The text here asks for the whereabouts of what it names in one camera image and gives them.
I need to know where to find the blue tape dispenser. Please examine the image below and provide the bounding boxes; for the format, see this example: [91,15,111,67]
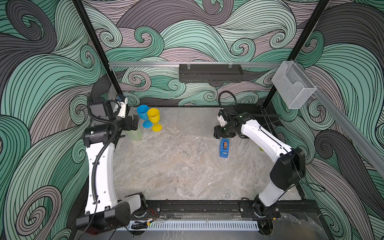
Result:
[220,139,230,158]

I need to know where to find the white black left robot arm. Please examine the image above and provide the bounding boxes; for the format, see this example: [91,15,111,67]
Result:
[76,95,147,235]

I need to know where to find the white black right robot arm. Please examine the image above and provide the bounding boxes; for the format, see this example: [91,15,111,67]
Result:
[214,106,306,218]

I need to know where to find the blue plastic wine glass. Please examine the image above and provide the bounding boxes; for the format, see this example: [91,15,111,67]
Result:
[137,105,153,129]

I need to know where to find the yellow plastic wine glass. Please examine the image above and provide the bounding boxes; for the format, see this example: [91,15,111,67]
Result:
[147,108,162,132]

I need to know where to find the black hard case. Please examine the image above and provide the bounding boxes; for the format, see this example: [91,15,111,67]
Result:
[231,104,271,139]

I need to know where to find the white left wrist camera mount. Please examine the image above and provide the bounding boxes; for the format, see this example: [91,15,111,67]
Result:
[116,95,130,118]

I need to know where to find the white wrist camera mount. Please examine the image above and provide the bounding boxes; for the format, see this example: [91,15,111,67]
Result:
[116,95,130,118]
[217,113,227,127]

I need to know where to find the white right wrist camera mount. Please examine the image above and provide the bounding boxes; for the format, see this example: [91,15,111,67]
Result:
[217,113,227,127]

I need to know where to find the black wall tray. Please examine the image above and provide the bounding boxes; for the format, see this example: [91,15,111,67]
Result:
[179,64,244,86]

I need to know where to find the clear acrylic wall box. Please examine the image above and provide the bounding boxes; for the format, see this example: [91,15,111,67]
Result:
[272,61,317,110]

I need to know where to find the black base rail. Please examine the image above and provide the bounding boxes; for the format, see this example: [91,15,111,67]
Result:
[145,199,320,219]

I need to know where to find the white slotted cable duct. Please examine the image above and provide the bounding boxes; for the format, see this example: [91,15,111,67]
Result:
[140,220,259,232]

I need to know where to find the black frame post left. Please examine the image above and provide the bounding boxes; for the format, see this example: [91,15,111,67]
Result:
[72,0,123,100]

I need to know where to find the black frame post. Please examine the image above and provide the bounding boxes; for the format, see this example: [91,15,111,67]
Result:
[72,0,123,100]
[262,1,329,110]

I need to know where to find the black frame post right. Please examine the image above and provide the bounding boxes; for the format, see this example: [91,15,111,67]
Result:
[262,1,329,110]

